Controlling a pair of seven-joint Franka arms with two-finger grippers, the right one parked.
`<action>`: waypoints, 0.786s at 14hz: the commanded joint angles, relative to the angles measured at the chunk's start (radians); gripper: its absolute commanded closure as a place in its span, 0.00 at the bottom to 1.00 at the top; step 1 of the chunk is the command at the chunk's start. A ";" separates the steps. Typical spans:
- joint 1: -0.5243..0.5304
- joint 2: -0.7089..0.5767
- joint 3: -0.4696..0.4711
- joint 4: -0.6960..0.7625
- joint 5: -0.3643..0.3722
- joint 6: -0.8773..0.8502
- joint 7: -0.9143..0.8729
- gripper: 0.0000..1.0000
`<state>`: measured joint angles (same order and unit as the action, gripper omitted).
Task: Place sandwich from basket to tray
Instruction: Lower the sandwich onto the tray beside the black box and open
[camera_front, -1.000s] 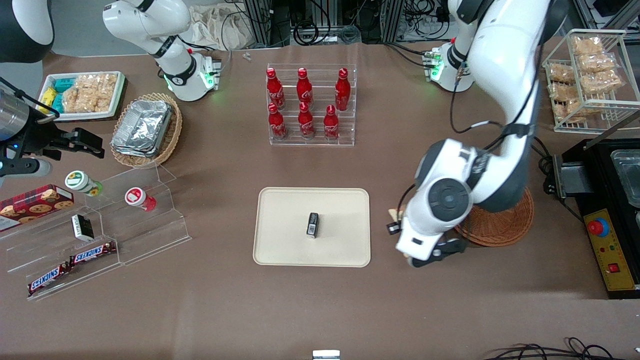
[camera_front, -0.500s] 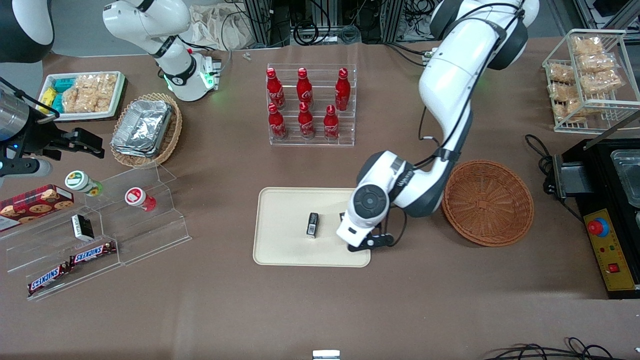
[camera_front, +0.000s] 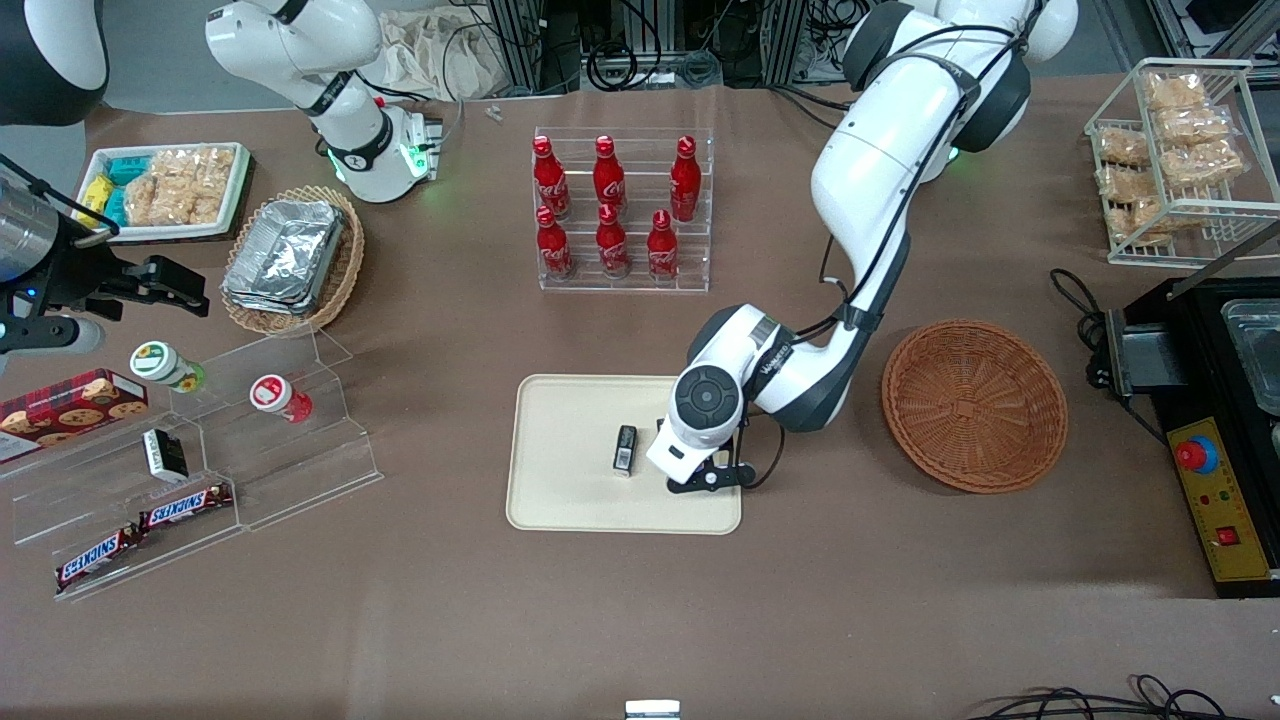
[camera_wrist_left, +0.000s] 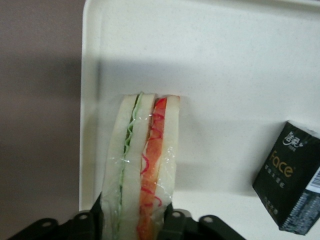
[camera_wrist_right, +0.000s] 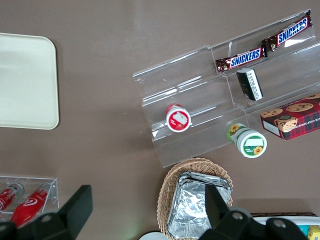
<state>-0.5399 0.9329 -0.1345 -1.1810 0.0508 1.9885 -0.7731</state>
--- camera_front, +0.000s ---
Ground Snickers chocolate bar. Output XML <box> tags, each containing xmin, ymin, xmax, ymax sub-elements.
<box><xmin>137</xmin><ymin>482</ymin><xmax>235</xmax><ymax>534</ymax></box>
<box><xmin>54</xmin><ymin>524</ymin><xmax>142</xmax><ymax>594</ymax></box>

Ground coiled black cable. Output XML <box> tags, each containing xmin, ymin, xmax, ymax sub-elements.
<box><xmin>586</xmin><ymin>42</ymin><xmax>643</xmax><ymax>92</ymax></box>

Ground black appliance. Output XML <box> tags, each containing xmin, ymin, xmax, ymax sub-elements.
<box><xmin>1104</xmin><ymin>222</ymin><xmax>1280</xmax><ymax>421</ymax></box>

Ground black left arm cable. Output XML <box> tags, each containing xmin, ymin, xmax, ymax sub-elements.
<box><xmin>735</xmin><ymin>18</ymin><xmax>1036</xmax><ymax>493</ymax></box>

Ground black and white small box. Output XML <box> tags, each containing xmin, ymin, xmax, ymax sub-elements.
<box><xmin>141</xmin><ymin>427</ymin><xmax>190</xmax><ymax>484</ymax></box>

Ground stacked aluminium foil containers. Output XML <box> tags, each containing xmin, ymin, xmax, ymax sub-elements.
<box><xmin>221</xmin><ymin>198</ymin><xmax>348</xmax><ymax>317</ymax></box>

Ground black appliance power cable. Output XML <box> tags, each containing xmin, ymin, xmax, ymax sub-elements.
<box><xmin>1049</xmin><ymin>267</ymin><xmax>1119</xmax><ymax>389</ymax></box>

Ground black floor cables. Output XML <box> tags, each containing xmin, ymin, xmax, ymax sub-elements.
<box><xmin>965</xmin><ymin>674</ymin><xmax>1280</xmax><ymax>720</ymax></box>

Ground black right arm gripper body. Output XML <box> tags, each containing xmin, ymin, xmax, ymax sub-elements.
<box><xmin>38</xmin><ymin>215</ymin><xmax>143</xmax><ymax>321</ymax></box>

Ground beige cloth bag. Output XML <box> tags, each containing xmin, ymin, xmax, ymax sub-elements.
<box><xmin>378</xmin><ymin>8</ymin><xmax>523</xmax><ymax>102</ymax></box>

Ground green lid snack cup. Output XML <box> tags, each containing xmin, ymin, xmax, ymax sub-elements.
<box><xmin>129</xmin><ymin>340</ymin><xmax>209</xmax><ymax>394</ymax></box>

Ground round brown wicker basket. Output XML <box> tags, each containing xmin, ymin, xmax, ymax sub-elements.
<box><xmin>880</xmin><ymin>319</ymin><xmax>1069</xmax><ymax>495</ymax></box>

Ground black left base cables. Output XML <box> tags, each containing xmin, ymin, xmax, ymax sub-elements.
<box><xmin>768</xmin><ymin>84</ymin><xmax>851</xmax><ymax>133</ymax></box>

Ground red snack cup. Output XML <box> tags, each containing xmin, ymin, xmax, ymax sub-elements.
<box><xmin>248</xmin><ymin>373</ymin><xmax>314</xmax><ymax>424</ymax></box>

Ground white wire rack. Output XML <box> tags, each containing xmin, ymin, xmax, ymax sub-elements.
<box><xmin>1084</xmin><ymin>57</ymin><xmax>1280</xmax><ymax>268</ymax></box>

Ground clear acrylic bottle rack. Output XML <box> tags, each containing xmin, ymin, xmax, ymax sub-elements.
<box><xmin>532</xmin><ymin>126</ymin><xmax>715</xmax><ymax>295</ymax></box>

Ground clear rice cracker bag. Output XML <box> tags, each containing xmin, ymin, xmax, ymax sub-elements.
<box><xmin>122</xmin><ymin>170</ymin><xmax>189</xmax><ymax>228</ymax></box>
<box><xmin>150</xmin><ymin>146</ymin><xmax>238</xmax><ymax>226</ymax></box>

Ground white rectangular snack tray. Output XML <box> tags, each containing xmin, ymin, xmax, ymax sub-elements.
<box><xmin>75</xmin><ymin>142</ymin><xmax>252</xmax><ymax>244</ymax></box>

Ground clear glass dish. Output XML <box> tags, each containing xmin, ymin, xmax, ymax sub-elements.
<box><xmin>1219</xmin><ymin>298</ymin><xmax>1280</xmax><ymax>417</ymax></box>

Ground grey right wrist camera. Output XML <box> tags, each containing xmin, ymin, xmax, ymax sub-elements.
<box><xmin>0</xmin><ymin>316</ymin><xmax>107</xmax><ymax>356</ymax></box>

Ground yellow emergency stop control box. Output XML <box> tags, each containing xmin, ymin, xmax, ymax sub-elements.
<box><xmin>1160</xmin><ymin>412</ymin><xmax>1280</xmax><ymax>600</ymax></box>

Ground clear acrylic stepped display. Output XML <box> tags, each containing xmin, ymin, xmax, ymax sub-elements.
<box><xmin>0</xmin><ymin>325</ymin><xmax>385</xmax><ymax>603</ymax></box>

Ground red cookie box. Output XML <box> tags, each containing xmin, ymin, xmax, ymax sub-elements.
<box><xmin>0</xmin><ymin>368</ymin><xmax>150</xmax><ymax>464</ymax></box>

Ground clear fried snack bag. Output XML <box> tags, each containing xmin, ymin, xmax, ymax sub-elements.
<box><xmin>1154</xmin><ymin>104</ymin><xmax>1238</xmax><ymax>147</ymax></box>
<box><xmin>1104</xmin><ymin>198</ymin><xmax>1167</xmax><ymax>242</ymax></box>
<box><xmin>1096</xmin><ymin>127</ymin><xmax>1152</xmax><ymax>167</ymax></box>
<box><xmin>1144</xmin><ymin>71</ymin><xmax>1208</xmax><ymax>112</ymax></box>
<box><xmin>1096</xmin><ymin>165</ymin><xmax>1153</xmax><ymax>202</ymax></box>
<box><xmin>1160</xmin><ymin>140</ymin><xmax>1247</xmax><ymax>193</ymax></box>

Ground oval light wicker basket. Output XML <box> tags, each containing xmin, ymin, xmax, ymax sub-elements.
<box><xmin>220</xmin><ymin>185</ymin><xmax>367</xmax><ymax>336</ymax></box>

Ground cream plastic tray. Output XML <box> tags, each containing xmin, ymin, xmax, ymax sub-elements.
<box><xmin>505</xmin><ymin>374</ymin><xmax>743</xmax><ymax>536</ymax></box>

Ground red cola bottle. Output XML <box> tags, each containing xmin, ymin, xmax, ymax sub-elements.
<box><xmin>646</xmin><ymin>209</ymin><xmax>681</xmax><ymax>284</ymax></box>
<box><xmin>592</xmin><ymin>134</ymin><xmax>629</xmax><ymax>221</ymax></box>
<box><xmin>532</xmin><ymin>135</ymin><xmax>572</xmax><ymax>222</ymax></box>
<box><xmin>595</xmin><ymin>203</ymin><xmax>632</xmax><ymax>279</ymax></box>
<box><xmin>669</xmin><ymin>135</ymin><xmax>703</xmax><ymax>224</ymax></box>
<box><xmin>535</xmin><ymin>205</ymin><xmax>576</xmax><ymax>282</ymax></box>

